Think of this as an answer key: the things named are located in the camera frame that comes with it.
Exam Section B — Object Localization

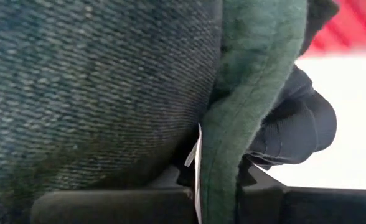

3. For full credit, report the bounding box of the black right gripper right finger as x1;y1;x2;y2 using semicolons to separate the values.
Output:
236;157;366;224

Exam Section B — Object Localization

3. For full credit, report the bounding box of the red plastic bin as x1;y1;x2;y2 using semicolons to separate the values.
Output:
301;0;366;59

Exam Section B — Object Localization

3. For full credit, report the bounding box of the green button shirt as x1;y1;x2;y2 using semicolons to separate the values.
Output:
199;0;309;224

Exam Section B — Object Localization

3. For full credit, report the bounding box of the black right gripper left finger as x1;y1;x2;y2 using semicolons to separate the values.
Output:
30;164;199;224

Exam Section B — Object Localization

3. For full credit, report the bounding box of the dark navy garment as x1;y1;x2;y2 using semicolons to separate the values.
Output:
241;0;340;171

